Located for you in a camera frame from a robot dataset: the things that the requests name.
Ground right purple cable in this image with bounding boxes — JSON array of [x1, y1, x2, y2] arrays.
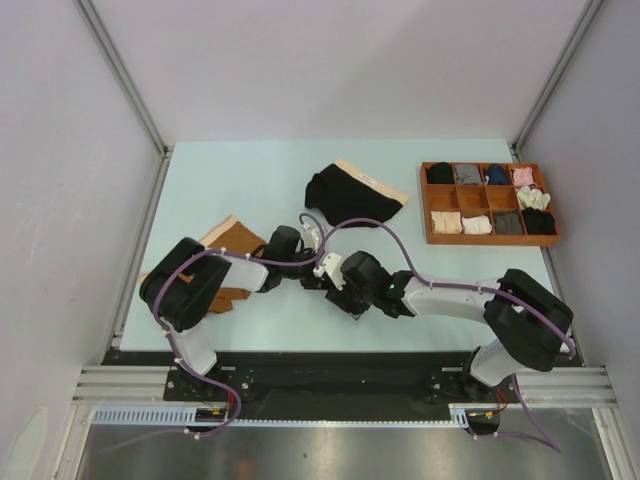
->
[[312, 218, 576, 454]]

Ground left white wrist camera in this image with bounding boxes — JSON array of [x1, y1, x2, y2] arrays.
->
[[301, 224, 327, 253]]

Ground rolled navy garment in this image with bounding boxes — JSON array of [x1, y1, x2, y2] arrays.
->
[[483, 163, 509, 186]]

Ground rolled dark grey garment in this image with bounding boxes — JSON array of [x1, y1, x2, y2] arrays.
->
[[493, 211, 524, 235]]

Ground aluminium frame post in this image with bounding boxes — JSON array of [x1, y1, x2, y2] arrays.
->
[[74, 0, 174, 156], [509, 0, 606, 162]]

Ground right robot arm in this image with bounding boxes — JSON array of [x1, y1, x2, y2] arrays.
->
[[313, 251, 575, 402]]

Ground wooden compartment tray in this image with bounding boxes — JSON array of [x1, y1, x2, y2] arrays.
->
[[419, 162, 561, 247]]

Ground rolled black garment front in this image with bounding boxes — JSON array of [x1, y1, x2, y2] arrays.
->
[[521, 208, 557, 236]]

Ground brown boxer underwear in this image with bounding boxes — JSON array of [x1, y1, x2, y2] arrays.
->
[[139, 216, 268, 329]]

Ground rolled pink garment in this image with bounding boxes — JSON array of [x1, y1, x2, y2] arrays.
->
[[512, 167, 536, 186]]

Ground black underwear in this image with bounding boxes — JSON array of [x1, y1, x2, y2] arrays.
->
[[304, 159, 409, 226]]

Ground rolled grey striped garment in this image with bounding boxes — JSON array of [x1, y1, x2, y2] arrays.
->
[[454, 164, 483, 185]]

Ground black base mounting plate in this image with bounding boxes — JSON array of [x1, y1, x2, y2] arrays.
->
[[102, 350, 517, 416]]

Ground rolled white garment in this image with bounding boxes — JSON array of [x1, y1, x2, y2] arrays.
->
[[461, 215, 493, 235]]

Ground right aluminium frame post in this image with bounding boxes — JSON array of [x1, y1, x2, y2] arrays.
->
[[509, 0, 606, 162]]

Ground rolled black garment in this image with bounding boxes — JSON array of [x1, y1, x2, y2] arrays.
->
[[521, 208, 557, 236], [426, 162, 455, 185]]

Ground left aluminium frame post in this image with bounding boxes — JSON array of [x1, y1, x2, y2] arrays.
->
[[74, 0, 174, 156]]

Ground rolled cream garment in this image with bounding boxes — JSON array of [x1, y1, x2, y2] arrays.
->
[[516, 186, 551, 211]]

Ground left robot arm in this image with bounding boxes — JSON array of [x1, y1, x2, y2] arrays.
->
[[139, 225, 324, 400]]

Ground rolled beige garment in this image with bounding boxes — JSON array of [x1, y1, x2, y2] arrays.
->
[[430, 211, 463, 234]]

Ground white slotted cable duct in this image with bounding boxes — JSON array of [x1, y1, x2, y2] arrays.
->
[[91, 404, 485, 429]]

